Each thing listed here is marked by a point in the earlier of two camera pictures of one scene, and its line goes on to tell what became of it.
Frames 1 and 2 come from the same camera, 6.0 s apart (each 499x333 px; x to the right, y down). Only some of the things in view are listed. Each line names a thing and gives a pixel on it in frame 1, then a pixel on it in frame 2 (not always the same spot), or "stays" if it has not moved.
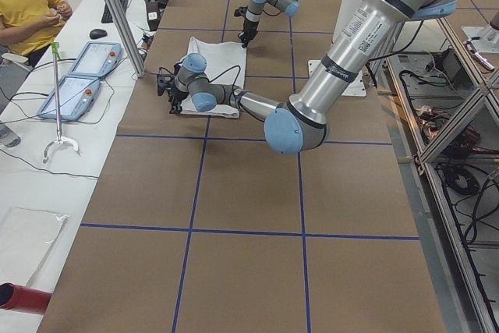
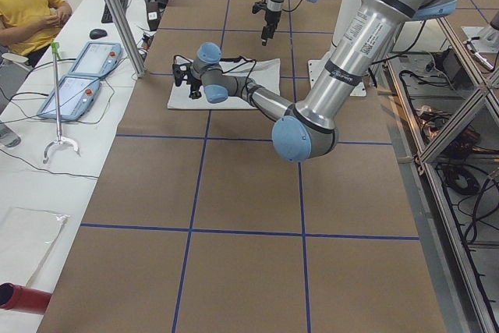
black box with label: x=153 y=10 stays
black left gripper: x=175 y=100 → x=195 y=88
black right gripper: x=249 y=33 → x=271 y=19
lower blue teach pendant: x=77 y=94 stays
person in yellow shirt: x=30 y=14 stays
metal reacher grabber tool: x=59 y=139 stays
